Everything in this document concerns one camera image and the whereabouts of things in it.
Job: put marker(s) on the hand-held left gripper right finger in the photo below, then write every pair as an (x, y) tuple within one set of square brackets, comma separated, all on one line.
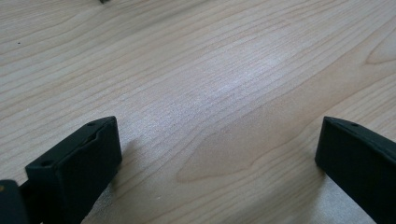
[(361, 165)]

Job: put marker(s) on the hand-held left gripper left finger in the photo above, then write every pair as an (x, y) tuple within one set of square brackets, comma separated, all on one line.
[(74, 174)]

